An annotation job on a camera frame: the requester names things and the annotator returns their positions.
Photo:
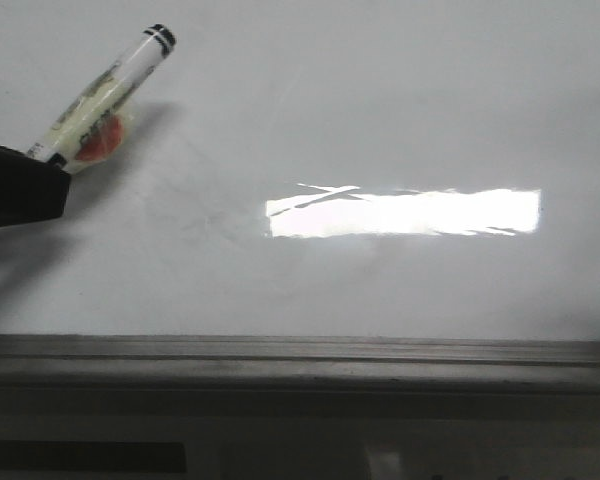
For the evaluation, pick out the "white black whiteboard marker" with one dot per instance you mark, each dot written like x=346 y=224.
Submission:
x=92 y=126

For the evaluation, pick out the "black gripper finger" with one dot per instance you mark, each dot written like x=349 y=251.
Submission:
x=30 y=190

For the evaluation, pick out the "black label strip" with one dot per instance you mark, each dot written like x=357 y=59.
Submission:
x=117 y=457

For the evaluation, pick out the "white whiteboard with metal frame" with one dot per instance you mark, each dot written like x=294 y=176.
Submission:
x=330 y=206

